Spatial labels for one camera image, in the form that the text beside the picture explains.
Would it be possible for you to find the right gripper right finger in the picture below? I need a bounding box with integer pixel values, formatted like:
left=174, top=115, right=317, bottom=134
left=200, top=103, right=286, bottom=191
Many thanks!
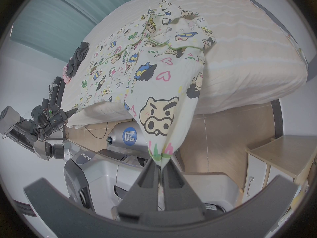
left=163, top=160, right=206, bottom=219

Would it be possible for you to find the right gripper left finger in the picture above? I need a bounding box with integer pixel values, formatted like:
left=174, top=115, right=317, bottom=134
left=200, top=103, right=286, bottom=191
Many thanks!
left=117, top=157, right=160, bottom=220

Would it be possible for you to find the white printed pyjama top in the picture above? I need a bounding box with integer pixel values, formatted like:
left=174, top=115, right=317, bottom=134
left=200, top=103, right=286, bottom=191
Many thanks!
left=72, top=0, right=217, bottom=211

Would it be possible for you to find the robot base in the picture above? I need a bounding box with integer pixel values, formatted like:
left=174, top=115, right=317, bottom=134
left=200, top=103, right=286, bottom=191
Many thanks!
left=63, top=120, right=242, bottom=220

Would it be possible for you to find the pile of clothes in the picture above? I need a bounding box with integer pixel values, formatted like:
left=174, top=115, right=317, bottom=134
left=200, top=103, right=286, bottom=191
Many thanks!
left=63, top=42, right=90, bottom=84

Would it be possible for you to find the bed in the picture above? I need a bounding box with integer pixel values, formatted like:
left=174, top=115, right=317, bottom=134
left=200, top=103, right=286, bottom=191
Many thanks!
left=58, top=0, right=310, bottom=144

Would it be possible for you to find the white wooden bedside table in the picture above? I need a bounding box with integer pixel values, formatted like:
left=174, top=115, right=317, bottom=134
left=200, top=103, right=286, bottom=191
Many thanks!
left=244, top=135, right=317, bottom=206

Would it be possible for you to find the black cable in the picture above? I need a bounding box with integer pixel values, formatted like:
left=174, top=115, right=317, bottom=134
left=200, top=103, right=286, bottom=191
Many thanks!
left=84, top=121, right=109, bottom=140

